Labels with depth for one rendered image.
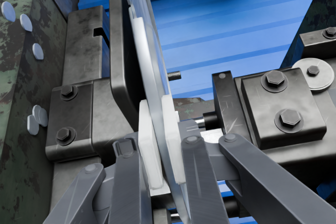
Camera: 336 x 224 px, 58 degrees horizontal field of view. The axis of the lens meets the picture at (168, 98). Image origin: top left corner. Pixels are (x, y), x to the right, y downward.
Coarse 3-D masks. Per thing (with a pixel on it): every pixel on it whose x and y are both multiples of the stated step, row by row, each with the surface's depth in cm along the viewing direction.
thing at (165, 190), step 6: (162, 186) 43; (168, 186) 42; (150, 192) 42; (156, 192) 42; (162, 192) 42; (168, 192) 42; (156, 198) 44; (162, 198) 44; (168, 198) 44; (156, 204) 46; (162, 204) 47; (168, 204) 47; (174, 204) 48
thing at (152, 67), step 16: (128, 0) 20; (144, 0) 38; (144, 16) 31; (144, 32) 19; (144, 48) 18; (160, 48) 46; (144, 64) 18; (160, 64) 31; (144, 80) 18; (160, 80) 27; (160, 96) 27; (160, 112) 19; (160, 128) 19; (160, 144) 19; (176, 192) 21; (176, 208) 23
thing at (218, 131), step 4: (220, 128) 49; (200, 132) 49; (204, 132) 49; (208, 132) 49; (212, 132) 49; (216, 132) 48; (220, 132) 48; (204, 136) 48; (208, 136) 48; (212, 136) 48; (216, 136) 48; (204, 140) 48; (208, 140) 48; (212, 140) 48; (216, 140) 47
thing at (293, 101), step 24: (264, 72) 45; (288, 72) 41; (312, 72) 42; (240, 96) 44; (264, 96) 40; (288, 96) 39; (312, 96) 39; (264, 120) 38; (288, 120) 36; (312, 120) 37; (264, 144) 38; (288, 144) 39; (312, 144) 38; (288, 168) 39; (312, 168) 40
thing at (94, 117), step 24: (120, 0) 27; (120, 24) 25; (120, 48) 24; (120, 72) 22; (72, 96) 37; (96, 96) 37; (120, 96) 22; (144, 96) 29; (48, 120) 36; (72, 120) 35; (96, 120) 35; (120, 120) 34; (48, 144) 34; (72, 144) 34; (96, 144) 34
